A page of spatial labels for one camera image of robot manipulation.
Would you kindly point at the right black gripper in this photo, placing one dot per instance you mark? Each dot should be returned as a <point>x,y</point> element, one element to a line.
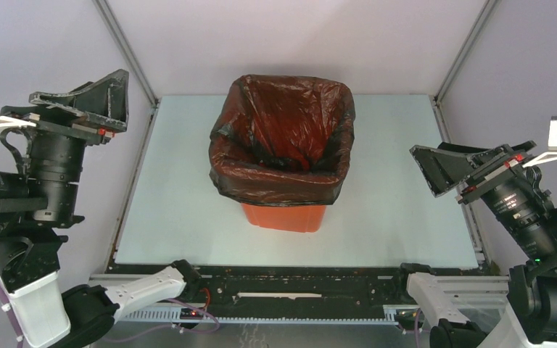
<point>443,167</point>

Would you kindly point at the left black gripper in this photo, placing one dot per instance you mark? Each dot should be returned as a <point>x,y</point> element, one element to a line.
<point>106,101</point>

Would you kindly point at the orange plastic trash bin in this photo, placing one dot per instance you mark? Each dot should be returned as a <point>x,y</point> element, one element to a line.
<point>301,219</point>

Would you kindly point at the black plastic trash bag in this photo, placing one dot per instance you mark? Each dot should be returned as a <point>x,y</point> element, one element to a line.
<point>283,141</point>

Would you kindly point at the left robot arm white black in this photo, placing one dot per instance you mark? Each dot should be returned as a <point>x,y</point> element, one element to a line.
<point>47,140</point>

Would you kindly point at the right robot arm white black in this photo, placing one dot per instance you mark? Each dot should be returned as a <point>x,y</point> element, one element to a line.
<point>530,218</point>

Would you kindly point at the left metal corner strip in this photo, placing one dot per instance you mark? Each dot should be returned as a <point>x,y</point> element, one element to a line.
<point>125,48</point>

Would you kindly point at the metal corner strip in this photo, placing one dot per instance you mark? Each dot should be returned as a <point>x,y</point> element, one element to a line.
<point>125,48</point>
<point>483,18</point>

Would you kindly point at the right small circuit board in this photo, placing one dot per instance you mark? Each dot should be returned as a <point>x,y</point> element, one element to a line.
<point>406,321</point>

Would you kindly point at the small circuit board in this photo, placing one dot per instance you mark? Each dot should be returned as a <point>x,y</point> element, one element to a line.
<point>406,321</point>
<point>191,314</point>

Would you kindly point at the right metal corner strip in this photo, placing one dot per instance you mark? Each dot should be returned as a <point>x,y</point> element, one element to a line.
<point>483,18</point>

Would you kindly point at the left small circuit board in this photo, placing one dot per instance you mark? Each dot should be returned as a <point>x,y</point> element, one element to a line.
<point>191,314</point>

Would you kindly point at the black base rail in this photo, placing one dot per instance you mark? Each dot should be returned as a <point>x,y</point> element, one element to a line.
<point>251,294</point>

